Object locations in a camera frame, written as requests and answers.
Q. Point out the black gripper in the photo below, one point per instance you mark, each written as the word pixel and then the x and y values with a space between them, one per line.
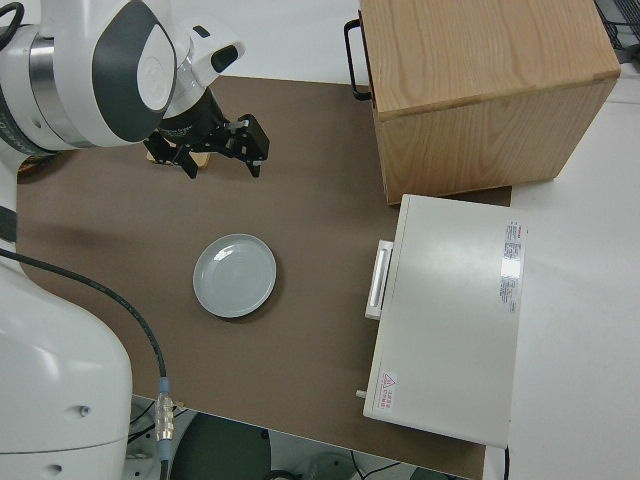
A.
pixel 187 125

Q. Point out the gray plate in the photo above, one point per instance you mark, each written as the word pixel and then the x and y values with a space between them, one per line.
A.
pixel 235 275

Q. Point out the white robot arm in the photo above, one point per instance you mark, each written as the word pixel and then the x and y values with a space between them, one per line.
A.
pixel 75 100

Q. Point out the wooden mug stand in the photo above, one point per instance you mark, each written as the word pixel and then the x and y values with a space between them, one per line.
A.
pixel 202 161

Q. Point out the brown table mat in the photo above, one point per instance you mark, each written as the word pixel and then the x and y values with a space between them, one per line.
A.
pixel 310 150

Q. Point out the brown wicker basket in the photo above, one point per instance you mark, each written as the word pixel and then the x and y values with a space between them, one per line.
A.
pixel 37 164

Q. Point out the wooden cabinet box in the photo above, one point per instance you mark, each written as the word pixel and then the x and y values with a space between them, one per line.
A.
pixel 475 90

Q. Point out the white toaster oven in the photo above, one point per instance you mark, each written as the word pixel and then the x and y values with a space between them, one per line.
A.
pixel 450 310

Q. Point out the dark round base plate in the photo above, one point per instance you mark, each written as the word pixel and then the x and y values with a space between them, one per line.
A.
pixel 220 450

